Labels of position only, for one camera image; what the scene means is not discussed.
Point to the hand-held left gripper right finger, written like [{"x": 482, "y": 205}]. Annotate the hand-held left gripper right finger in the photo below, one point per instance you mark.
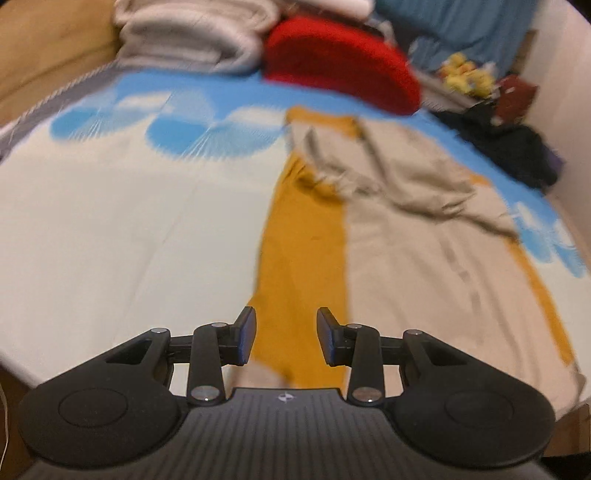
[{"x": 325, "y": 337}]

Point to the beige and mustard hooded jacket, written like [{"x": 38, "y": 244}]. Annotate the beige and mustard hooded jacket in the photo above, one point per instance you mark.
[{"x": 406, "y": 258}]

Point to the purple box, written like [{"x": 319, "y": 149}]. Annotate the purple box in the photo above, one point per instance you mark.
[{"x": 557, "y": 164}]

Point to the blue curtain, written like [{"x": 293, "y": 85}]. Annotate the blue curtain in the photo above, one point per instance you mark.
[{"x": 466, "y": 27}]

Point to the yellow plush toy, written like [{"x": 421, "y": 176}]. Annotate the yellow plush toy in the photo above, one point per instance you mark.
[
  {"x": 455, "y": 69},
  {"x": 480, "y": 82}
]

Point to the pile of black clothes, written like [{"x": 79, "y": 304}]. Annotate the pile of black clothes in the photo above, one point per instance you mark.
[{"x": 503, "y": 143}]

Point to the wooden headboard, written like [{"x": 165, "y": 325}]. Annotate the wooden headboard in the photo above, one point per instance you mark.
[{"x": 51, "y": 50}]

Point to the bed with blue white sheet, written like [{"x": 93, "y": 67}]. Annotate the bed with blue white sheet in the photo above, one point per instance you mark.
[{"x": 129, "y": 221}]

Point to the folded red blanket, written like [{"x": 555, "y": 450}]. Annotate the folded red blanket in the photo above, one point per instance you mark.
[{"x": 341, "y": 64}]

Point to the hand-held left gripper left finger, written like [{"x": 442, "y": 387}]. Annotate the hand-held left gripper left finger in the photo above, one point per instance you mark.
[{"x": 249, "y": 333}]

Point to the folded white pillow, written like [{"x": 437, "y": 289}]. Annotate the folded white pillow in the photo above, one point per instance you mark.
[{"x": 337, "y": 7}]

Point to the folded white quilt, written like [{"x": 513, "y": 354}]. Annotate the folded white quilt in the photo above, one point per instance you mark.
[{"x": 184, "y": 37}]

